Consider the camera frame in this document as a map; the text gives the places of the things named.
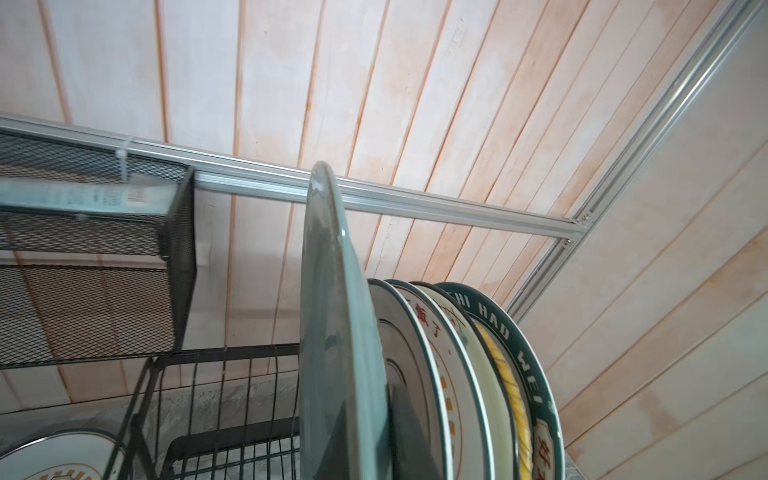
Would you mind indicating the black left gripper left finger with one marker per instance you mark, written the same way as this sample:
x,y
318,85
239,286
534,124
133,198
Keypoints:
x,y
334,463

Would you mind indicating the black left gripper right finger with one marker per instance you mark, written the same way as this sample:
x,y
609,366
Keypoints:
x,y
412,458

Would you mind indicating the white plate orange sunburst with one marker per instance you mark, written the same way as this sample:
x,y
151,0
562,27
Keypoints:
x,y
69,454
471,446

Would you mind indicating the large grey-green plate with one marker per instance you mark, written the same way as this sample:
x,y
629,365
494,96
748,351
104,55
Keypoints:
x,y
341,359

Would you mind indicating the yellow woven plate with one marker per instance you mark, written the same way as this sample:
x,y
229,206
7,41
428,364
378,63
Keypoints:
x,y
513,393

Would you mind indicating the white plate dark green rim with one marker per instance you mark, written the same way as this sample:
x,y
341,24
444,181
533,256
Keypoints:
x,y
548,445

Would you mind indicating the cream plate with berry sprigs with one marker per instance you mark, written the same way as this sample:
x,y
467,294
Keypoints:
x,y
499,417

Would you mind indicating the black wire dish rack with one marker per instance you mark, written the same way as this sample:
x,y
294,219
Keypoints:
x,y
218,413

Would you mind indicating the aluminium wall frame rail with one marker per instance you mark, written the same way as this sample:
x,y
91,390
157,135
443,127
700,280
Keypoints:
x,y
232,175

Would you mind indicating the black mesh wall basket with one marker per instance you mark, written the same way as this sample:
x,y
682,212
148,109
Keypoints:
x,y
98,255

